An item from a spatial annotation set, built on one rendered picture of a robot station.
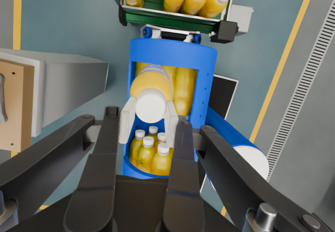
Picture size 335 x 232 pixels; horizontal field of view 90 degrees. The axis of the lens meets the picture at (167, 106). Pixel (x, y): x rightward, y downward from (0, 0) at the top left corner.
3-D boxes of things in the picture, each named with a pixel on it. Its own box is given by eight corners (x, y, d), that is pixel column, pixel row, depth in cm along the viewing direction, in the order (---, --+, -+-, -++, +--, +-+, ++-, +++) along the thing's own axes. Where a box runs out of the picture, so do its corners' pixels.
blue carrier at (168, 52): (123, 216, 90) (109, 285, 62) (135, 44, 68) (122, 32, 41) (176, 218, 92) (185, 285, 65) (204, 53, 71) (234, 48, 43)
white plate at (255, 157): (232, 136, 72) (231, 134, 73) (199, 185, 77) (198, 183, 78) (281, 161, 77) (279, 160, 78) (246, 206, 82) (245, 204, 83)
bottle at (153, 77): (150, 99, 42) (146, 136, 24) (132, 75, 39) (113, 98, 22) (173, 82, 41) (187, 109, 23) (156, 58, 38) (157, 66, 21)
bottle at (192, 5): (200, 5, 70) (215, -15, 52) (192, 22, 71) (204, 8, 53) (185, -3, 69) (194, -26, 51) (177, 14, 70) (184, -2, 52)
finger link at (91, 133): (114, 145, 13) (75, 142, 13) (125, 122, 18) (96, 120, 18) (115, 127, 13) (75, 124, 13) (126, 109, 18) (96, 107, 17)
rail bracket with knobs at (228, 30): (205, 41, 74) (212, 38, 64) (207, 24, 73) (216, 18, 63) (226, 44, 75) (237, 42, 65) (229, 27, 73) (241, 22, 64)
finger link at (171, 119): (170, 116, 15) (178, 117, 15) (166, 99, 22) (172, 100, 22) (166, 147, 16) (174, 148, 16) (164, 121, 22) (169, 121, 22)
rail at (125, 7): (123, 9, 65) (121, 7, 62) (123, 7, 64) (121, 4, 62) (223, 24, 68) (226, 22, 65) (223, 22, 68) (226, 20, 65)
